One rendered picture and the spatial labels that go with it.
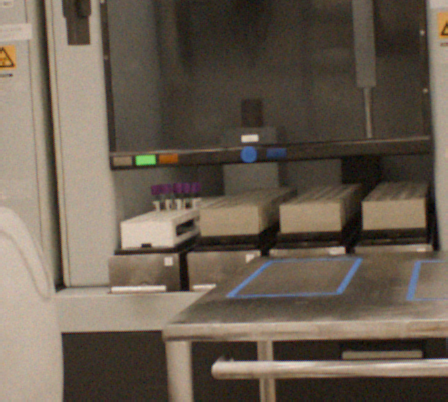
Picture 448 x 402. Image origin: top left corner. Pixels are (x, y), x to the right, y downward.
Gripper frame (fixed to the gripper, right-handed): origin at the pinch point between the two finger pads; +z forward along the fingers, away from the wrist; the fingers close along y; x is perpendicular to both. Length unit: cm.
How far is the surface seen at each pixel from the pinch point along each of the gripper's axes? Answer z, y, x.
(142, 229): 35, -33, 54
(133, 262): 40, -33, 50
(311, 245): 38, -3, 63
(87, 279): 44, -48, 53
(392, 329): 38, 45, -4
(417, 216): 34, 12, 76
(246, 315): 36.7, 27.5, -6.0
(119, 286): 44, -34, 47
